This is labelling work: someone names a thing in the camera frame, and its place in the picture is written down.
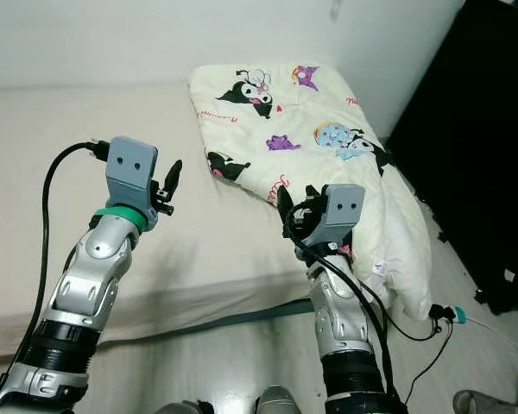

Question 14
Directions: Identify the cream cartoon print blanket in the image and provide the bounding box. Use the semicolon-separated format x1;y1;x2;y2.
188;62;434;322

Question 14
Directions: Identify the dark blue bed base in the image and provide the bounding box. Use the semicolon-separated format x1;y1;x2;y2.
134;298;316;337

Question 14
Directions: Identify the beige mattress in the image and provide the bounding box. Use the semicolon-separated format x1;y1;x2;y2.
0;82;437;359

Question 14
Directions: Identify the black wardrobe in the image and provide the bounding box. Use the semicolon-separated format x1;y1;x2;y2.
384;0;518;316

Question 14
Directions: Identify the grey robot right leg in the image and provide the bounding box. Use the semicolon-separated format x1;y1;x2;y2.
255;386;305;414

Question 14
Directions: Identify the grey robot leg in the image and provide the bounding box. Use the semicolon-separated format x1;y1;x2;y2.
255;386;305;414
160;398;212;414

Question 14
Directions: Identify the grey robot left leg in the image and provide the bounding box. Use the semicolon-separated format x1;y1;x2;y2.
160;398;212;414

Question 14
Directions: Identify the grey slipper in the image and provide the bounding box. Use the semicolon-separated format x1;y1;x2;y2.
453;390;518;414

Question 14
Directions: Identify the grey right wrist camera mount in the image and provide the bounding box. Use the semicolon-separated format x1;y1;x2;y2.
319;184;366;251

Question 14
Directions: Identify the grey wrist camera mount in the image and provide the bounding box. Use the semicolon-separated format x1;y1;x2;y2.
105;136;161;227
319;184;366;251

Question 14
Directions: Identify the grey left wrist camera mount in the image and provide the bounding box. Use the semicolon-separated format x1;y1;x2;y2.
105;136;161;227

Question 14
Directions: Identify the thin black floor cable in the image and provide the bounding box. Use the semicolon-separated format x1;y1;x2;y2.
384;302;454;380

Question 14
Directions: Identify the thin white floor cable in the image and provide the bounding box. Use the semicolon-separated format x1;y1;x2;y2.
458;315;518;343

